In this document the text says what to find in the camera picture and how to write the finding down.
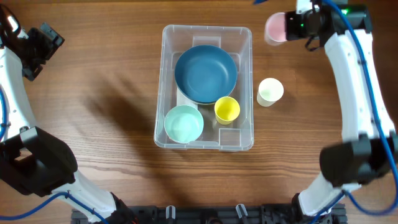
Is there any pink cup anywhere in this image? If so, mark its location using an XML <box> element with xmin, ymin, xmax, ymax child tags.
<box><xmin>264</xmin><ymin>12</ymin><xmax>287</xmax><ymax>46</ymax></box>

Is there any cream cup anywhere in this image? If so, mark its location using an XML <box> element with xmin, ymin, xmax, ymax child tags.
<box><xmin>257</xmin><ymin>78</ymin><xmax>284</xmax><ymax>107</ymax></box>

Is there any dark blue bowl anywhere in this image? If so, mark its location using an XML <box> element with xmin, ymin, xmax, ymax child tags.
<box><xmin>174</xmin><ymin>45</ymin><xmax>238</xmax><ymax>101</ymax></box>

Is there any yellow cup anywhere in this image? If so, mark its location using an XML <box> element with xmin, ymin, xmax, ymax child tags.
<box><xmin>215</xmin><ymin>96</ymin><xmax>241</xmax><ymax>125</ymax></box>

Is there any mint green small bowl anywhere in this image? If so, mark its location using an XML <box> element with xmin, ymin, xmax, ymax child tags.
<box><xmin>164</xmin><ymin>105</ymin><xmax>204</xmax><ymax>144</ymax></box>

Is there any cream large bowl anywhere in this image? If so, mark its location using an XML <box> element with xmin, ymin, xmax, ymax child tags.
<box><xmin>192</xmin><ymin>100</ymin><xmax>217</xmax><ymax>105</ymax></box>

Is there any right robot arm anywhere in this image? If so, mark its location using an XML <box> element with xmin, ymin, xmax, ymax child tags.
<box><xmin>285</xmin><ymin>0</ymin><xmax>397</xmax><ymax>223</ymax></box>

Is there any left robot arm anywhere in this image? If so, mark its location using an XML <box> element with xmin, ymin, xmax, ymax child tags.
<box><xmin>1</xmin><ymin>4</ymin><xmax>138</xmax><ymax>223</ymax></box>

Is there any clear plastic storage container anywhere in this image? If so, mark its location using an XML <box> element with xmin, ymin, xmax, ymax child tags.
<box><xmin>154</xmin><ymin>24</ymin><xmax>254</xmax><ymax>151</ymax></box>

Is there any white label in container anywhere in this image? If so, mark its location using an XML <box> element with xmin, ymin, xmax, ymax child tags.
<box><xmin>176</xmin><ymin>88</ymin><xmax>198</xmax><ymax>109</ymax></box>

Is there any left blue cable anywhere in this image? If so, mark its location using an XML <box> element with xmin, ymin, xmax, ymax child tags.
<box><xmin>0</xmin><ymin>88</ymin><xmax>108</xmax><ymax>224</ymax></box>

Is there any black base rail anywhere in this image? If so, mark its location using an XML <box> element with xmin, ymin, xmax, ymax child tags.
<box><xmin>70</xmin><ymin>203</ymin><xmax>348</xmax><ymax>224</ymax></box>

